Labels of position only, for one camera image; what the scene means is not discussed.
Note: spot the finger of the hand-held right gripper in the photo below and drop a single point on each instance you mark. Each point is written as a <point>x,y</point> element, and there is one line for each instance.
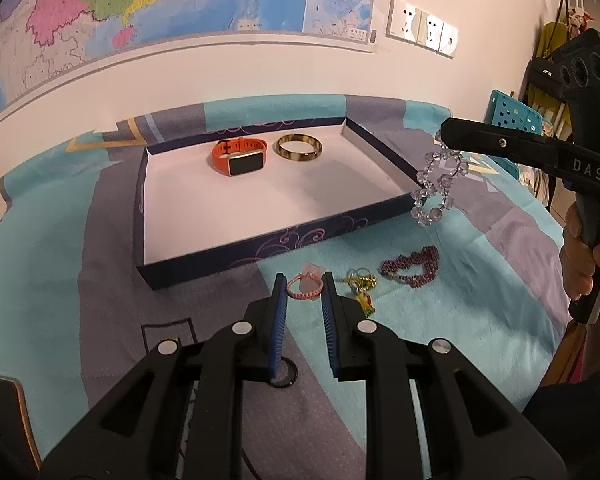
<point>500,147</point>

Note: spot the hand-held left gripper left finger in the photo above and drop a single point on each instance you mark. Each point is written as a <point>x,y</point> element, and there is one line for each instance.
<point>278,320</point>

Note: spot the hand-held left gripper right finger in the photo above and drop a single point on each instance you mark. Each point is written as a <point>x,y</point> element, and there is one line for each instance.
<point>330,330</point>

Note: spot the olive green knot charm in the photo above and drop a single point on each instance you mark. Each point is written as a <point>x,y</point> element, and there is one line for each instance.
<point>362,278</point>

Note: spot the dark blue box lid tray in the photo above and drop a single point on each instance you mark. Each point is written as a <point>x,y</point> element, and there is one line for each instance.
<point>280,200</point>

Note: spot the person's right hand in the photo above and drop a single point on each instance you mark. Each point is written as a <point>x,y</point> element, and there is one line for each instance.
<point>575,260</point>

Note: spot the blue perforated basket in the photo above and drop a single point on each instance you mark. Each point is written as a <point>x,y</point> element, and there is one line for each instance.
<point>517,120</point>

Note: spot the black bag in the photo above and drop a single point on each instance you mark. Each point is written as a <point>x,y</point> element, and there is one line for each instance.
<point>542,77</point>

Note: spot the yellow garment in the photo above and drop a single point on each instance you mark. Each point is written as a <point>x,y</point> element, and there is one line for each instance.
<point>555,40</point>

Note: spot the small plush toy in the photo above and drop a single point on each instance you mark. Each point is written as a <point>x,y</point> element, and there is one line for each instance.
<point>579,17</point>

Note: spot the teal and grey bed sheet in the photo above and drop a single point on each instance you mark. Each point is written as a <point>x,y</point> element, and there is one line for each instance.
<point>430,320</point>

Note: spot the orange smartwatch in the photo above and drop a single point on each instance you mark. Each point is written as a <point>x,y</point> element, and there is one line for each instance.
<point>240,157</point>

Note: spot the tortoiseshell bangle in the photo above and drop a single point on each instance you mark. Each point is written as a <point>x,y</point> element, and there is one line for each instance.
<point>282,152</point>

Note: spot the dark cloth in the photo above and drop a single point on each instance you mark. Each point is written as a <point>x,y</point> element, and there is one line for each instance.
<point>580,435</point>

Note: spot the black wooden board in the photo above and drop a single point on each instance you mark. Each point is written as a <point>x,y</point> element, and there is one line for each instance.
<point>15,420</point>

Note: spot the white wall socket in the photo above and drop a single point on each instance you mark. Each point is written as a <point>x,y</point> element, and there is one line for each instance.
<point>449,39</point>
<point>431,30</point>
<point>404,20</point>

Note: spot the colourful wall map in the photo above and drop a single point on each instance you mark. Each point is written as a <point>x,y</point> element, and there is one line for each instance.
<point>180,0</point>

